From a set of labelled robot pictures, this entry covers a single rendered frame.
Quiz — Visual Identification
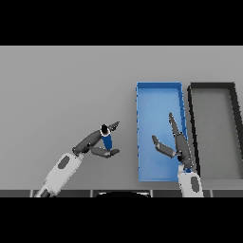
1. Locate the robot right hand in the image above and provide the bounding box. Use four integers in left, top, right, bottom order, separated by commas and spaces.
151, 111, 195, 174

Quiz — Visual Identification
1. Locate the blue bin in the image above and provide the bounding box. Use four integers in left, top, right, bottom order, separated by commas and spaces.
136, 81, 190, 183

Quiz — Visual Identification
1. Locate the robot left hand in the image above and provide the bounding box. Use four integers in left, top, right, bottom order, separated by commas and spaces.
71, 121, 122, 159

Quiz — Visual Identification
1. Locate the dark grey bin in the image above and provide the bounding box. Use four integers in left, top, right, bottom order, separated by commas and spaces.
187, 82, 243, 182

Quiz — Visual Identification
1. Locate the blue pipe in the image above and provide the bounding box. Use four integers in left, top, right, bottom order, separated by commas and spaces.
100, 123, 114, 151

